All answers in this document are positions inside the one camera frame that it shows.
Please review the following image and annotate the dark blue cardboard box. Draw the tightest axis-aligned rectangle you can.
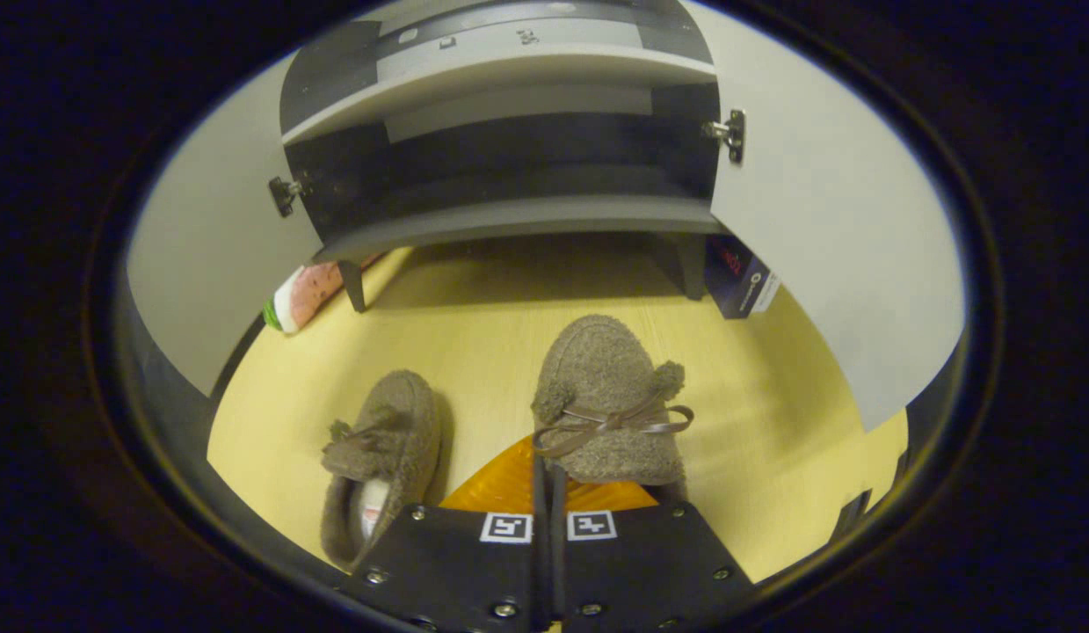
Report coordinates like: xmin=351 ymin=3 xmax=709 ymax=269
xmin=704 ymin=236 xmax=782 ymax=320

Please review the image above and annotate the brown fuzzy shoe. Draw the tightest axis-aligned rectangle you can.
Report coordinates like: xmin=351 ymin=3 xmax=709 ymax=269
xmin=531 ymin=314 xmax=696 ymax=489
xmin=320 ymin=369 xmax=444 ymax=572

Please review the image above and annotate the metal door hinge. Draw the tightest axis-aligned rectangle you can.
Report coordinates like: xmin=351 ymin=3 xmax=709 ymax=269
xmin=268 ymin=176 xmax=309 ymax=218
xmin=702 ymin=109 xmax=747 ymax=165

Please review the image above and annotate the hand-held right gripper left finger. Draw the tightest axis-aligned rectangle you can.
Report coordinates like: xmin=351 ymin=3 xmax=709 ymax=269
xmin=346 ymin=435 xmax=547 ymax=633

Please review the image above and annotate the white shoe cabinet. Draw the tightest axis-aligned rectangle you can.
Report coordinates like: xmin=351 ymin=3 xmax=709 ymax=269
xmin=279 ymin=0 xmax=725 ymax=313

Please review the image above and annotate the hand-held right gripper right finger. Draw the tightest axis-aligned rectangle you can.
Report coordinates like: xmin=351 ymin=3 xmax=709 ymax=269
xmin=548 ymin=462 xmax=756 ymax=633

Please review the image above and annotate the white shoe cabinet door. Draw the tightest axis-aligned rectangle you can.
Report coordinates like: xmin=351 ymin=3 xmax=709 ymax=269
xmin=685 ymin=0 xmax=967 ymax=432
xmin=127 ymin=48 xmax=325 ymax=397

